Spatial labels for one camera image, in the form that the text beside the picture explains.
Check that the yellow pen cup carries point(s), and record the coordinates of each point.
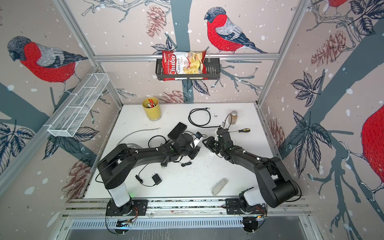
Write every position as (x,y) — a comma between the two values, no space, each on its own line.
(152,108)

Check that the black wall plug adapter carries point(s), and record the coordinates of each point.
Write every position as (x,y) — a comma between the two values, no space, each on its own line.
(157,180)

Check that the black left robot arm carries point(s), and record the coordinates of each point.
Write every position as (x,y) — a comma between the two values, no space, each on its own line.
(116,166)

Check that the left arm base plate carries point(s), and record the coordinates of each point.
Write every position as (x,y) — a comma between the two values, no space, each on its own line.
(134,207)

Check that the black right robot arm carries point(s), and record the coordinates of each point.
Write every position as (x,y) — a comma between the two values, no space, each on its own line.
(275,183)

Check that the black wire wall basket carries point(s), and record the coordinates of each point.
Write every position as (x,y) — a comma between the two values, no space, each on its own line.
(213,71)

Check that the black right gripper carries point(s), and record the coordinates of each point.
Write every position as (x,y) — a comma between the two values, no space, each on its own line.
(208,143)

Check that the beige power strip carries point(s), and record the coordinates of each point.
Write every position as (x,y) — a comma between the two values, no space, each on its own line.
(219,186)

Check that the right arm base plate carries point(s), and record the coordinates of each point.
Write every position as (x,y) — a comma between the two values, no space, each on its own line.
(240,207)

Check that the black ribbed power brick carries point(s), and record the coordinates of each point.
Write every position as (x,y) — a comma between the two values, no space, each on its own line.
(177,131)

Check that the red cassava chips bag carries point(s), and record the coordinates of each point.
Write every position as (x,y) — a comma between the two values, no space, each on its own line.
(183,63)

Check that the white mesh wall shelf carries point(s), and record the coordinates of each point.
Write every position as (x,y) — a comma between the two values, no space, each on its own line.
(81,101)

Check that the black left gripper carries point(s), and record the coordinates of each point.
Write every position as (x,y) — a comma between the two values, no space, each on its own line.
(196,150)

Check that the black yellow flathead screwdriver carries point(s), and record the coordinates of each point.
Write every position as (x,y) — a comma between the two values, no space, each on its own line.
(240,131)

